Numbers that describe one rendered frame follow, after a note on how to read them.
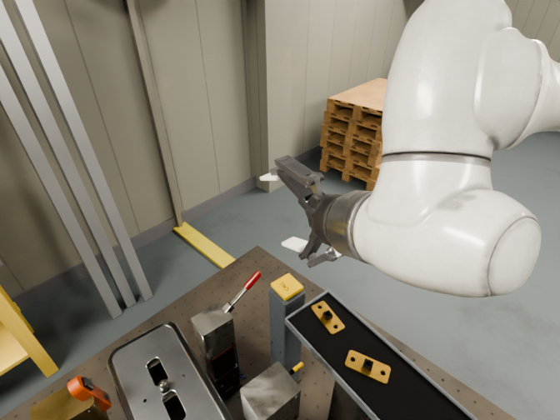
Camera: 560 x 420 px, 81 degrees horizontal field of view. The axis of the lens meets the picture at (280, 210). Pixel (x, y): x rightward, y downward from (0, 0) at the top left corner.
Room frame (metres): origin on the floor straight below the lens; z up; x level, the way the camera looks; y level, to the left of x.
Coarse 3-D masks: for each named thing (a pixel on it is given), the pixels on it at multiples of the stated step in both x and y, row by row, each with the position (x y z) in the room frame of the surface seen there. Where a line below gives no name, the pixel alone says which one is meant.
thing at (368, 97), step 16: (384, 80) 3.89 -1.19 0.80; (336, 96) 3.30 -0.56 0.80; (352, 96) 3.30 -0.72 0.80; (368, 96) 3.30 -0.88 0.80; (384, 96) 3.30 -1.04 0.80; (336, 112) 3.20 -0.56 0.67; (352, 112) 3.20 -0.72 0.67; (368, 112) 3.14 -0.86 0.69; (336, 128) 3.14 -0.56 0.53; (352, 128) 3.03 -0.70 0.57; (368, 128) 3.12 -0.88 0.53; (320, 144) 3.30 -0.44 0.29; (336, 144) 3.34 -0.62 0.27; (352, 144) 3.01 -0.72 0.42; (368, 144) 3.04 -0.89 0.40; (320, 160) 3.25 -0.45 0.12; (336, 160) 3.22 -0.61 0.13; (352, 160) 2.99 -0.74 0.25; (368, 160) 2.87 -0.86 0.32; (352, 176) 3.04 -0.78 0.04; (368, 176) 2.88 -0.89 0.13
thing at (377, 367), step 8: (352, 352) 0.37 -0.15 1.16; (360, 360) 0.36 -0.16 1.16; (368, 360) 0.35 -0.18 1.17; (352, 368) 0.34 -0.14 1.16; (360, 368) 0.34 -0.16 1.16; (368, 368) 0.34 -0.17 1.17; (376, 368) 0.34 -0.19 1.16; (384, 368) 0.34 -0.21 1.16; (368, 376) 0.32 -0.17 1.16; (376, 376) 0.32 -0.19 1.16; (384, 376) 0.32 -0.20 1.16
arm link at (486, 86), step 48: (432, 0) 0.36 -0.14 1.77; (480, 0) 0.34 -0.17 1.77; (432, 48) 0.32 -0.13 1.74; (480, 48) 0.31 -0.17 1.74; (528, 48) 0.31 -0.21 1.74; (432, 96) 0.29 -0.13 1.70; (480, 96) 0.28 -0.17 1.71; (528, 96) 0.28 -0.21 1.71; (384, 144) 0.31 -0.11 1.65; (432, 144) 0.27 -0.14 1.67; (480, 144) 0.27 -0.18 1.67
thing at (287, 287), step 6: (288, 276) 0.58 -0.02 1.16; (276, 282) 0.56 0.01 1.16; (282, 282) 0.56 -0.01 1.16; (288, 282) 0.56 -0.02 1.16; (294, 282) 0.56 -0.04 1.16; (276, 288) 0.54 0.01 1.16; (282, 288) 0.54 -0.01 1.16; (288, 288) 0.54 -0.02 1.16; (294, 288) 0.54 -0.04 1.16; (300, 288) 0.54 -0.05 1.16; (282, 294) 0.52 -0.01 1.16; (288, 294) 0.52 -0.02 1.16; (294, 294) 0.53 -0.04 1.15
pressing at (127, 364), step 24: (144, 336) 0.52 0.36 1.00; (168, 336) 0.52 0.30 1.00; (120, 360) 0.45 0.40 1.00; (144, 360) 0.45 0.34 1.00; (168, 360) 0.45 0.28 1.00; (192, 360) 0.45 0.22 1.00; (120, 384) 0.39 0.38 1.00; (144, 384) 0.39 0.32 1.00; (192, 384) 0.39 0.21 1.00; (144, 408) 0.34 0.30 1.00; (192, 408) 0.34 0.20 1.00; (216, 408) 0.34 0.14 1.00
